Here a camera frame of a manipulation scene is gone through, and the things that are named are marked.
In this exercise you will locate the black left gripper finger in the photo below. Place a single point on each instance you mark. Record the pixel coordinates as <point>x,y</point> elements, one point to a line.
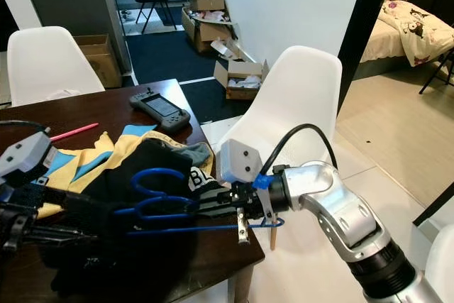
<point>81,198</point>
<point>74,235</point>

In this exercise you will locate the blue plastic clothes hanger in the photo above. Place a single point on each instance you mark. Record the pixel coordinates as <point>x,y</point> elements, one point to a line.
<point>184,230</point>

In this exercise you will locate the yellow and blue jacket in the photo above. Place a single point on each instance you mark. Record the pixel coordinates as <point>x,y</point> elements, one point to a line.
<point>92,152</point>

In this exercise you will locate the black garment white print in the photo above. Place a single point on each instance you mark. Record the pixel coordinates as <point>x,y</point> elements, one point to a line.
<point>142,157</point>

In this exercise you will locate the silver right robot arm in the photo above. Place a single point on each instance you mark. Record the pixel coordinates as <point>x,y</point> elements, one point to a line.
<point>333,207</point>

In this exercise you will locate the pink pen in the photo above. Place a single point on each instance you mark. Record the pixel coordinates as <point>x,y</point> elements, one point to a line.
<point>74,131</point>

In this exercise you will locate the black handheld game console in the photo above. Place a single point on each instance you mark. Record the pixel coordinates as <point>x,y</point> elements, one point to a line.
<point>163,109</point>

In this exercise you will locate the plain brown cardboard box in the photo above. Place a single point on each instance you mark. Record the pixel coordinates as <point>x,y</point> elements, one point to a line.
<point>103,62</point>

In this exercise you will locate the large open cardboard box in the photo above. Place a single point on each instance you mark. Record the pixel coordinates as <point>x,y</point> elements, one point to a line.
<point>197,32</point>

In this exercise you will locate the black metal chair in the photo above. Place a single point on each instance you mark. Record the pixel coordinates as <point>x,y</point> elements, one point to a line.
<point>436,72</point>

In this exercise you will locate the bed cream cartoon duvet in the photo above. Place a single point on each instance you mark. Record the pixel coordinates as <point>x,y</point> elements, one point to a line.
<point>408,33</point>

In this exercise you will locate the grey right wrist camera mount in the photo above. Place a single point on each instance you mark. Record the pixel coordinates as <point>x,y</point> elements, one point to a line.
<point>240,160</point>

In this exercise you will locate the black door frame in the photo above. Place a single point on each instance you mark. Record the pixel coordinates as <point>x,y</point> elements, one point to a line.
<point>369,5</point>

